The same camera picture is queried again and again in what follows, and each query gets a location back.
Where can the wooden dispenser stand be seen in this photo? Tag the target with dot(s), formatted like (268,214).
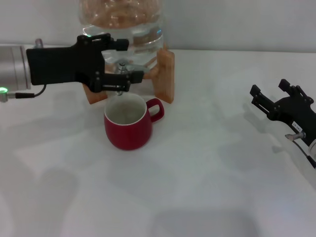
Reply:
(165,79)

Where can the chrome faucet tap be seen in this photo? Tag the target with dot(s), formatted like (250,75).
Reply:
(121,67)

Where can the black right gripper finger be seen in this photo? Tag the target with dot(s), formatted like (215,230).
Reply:
(295,90)
(261,100)

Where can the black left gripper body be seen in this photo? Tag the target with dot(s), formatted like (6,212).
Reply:
(64,65)

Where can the red ceramic cup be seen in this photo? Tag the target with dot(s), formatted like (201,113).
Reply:
(128,135)

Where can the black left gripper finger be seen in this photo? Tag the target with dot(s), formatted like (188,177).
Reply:
(111,43)
(121,79)

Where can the clear glass water dispenser jar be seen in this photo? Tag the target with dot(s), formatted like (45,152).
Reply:
(143,29)

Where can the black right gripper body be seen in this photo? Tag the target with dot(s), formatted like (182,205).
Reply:
(296,116)

